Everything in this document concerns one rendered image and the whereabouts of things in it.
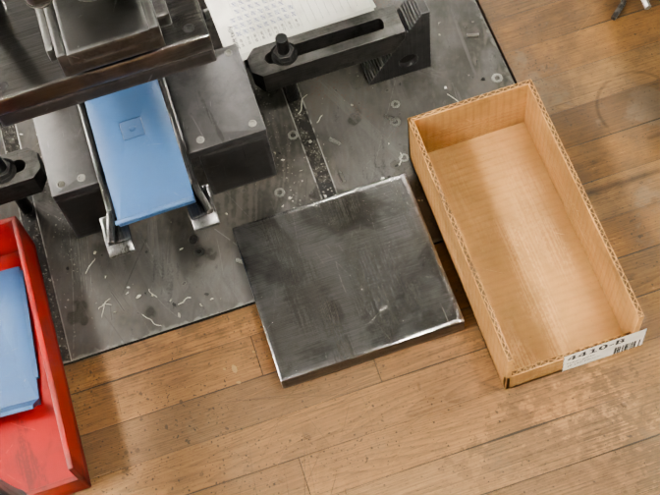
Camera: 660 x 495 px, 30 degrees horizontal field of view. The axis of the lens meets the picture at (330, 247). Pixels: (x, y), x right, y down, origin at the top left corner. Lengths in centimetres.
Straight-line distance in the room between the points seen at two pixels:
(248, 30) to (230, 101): 11
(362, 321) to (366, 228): 9
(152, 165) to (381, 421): 30
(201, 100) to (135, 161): 9
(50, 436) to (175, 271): 19
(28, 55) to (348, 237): 33
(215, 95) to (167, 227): 14
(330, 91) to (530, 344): 33
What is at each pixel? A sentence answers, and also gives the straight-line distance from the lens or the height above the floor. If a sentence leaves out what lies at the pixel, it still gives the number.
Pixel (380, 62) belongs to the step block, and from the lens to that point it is 122.
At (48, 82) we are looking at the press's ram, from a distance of 99.
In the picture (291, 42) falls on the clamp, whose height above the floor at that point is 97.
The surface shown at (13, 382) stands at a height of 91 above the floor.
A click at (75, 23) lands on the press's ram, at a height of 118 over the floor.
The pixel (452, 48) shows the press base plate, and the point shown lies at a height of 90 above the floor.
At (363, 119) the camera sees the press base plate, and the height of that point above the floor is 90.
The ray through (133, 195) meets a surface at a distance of 110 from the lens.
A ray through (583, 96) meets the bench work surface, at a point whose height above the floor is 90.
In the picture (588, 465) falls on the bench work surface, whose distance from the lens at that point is 107.
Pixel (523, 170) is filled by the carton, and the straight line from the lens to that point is 118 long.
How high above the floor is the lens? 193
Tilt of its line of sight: 64 degrees down
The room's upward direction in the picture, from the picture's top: 11 degrees counter-clockwise
